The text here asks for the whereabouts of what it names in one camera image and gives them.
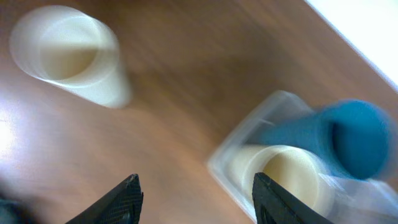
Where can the clear plastic storage container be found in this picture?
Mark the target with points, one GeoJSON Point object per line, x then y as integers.
{"type": "Point", "coordinates": [350, 201]}

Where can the cream cup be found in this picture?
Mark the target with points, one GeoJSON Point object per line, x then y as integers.
{"type": "Point", "coordinates": [298, 171]}
{"type": "Point", "coordinates": [73, 51]}

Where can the blue cup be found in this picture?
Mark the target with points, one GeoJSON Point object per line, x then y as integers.
{"type": "Point", "coordinates": [353, 138]}

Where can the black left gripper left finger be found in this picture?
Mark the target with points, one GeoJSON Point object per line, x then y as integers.
{"type": "Point", "coordinates": [122, 204]}

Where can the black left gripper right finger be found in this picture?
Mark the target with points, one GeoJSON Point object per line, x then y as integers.
{"type": "Point", "coordinates": [275, 205]}

